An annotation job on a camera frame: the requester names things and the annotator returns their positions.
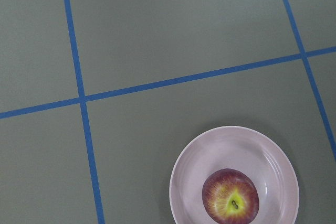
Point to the brown paper table cover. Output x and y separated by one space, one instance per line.
99 97

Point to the pink plate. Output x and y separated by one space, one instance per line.
242 149

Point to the red yellow apple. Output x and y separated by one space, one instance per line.
229 196

